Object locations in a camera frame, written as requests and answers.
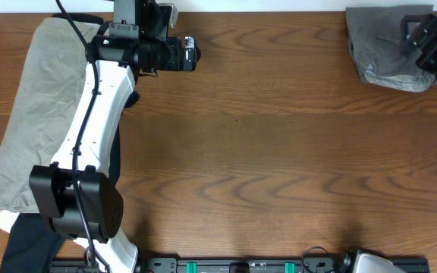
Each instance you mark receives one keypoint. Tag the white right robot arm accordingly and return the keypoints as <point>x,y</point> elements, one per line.
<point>362,261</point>

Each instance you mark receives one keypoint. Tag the grey shorts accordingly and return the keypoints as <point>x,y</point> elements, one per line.
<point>374,43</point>

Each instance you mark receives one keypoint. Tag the khaki folded shorts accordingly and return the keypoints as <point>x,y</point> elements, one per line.
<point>47,98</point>

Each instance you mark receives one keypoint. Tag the black garment under stack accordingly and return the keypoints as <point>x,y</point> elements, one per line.
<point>31,246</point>

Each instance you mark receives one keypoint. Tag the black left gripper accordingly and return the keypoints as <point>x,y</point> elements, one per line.
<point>187,61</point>

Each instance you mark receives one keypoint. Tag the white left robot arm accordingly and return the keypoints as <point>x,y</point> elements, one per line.
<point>74,194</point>

